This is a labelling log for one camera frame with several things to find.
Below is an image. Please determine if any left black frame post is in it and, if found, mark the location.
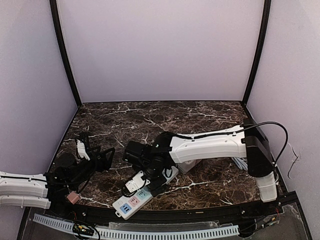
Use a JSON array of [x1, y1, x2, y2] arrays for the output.
[[49, 0, 82, 108]]

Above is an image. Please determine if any slotted grey cable duct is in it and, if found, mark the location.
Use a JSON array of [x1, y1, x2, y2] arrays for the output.
[[33, 213, 240, 240]]

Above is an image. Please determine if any right black frame post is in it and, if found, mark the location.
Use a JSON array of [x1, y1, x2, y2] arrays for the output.
[[242, 0, 272, 106]]

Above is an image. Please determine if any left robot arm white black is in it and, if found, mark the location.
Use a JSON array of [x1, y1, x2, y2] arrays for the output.
[[0, 147, 116, 209]]

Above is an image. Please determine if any white cube socket adapter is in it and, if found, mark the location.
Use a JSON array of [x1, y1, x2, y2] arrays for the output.
[[177, 160, 199, 174]]

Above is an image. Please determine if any grey power cable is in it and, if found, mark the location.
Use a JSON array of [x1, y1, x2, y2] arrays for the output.
[[231, 156, 250, 172]]

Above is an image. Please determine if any small circuit board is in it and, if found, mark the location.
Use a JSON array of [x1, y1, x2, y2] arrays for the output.
[[72, 223, 95, 236]]

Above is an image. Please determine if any pink plug adapter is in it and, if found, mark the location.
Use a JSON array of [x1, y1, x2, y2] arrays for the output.
[[66, 191, 81, 205]]

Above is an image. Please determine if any white multicolour power strip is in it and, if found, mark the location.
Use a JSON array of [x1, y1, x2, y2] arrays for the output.
[[112, 166, 179, 220]]

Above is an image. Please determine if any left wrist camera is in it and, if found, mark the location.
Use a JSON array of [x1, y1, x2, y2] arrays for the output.
[[75, 132, 91, 161]]

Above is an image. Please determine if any black front rail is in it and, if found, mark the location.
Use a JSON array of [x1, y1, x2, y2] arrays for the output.
[[27, 194, 283, 226]]

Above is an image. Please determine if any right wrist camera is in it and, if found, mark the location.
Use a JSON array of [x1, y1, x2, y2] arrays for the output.
[[121, 170, 151, 198]]

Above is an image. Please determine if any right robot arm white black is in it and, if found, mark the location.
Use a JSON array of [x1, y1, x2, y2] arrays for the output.
[[121, 118, 278, 203]]

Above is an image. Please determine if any black frame post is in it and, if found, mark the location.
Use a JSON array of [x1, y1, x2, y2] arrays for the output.
[[49, 0, 82, 108], [242, 0, 272, 106]]

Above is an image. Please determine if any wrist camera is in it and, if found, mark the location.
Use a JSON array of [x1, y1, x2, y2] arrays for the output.
[[121, 170, 151, 198], [75, 132, 91, 161]]

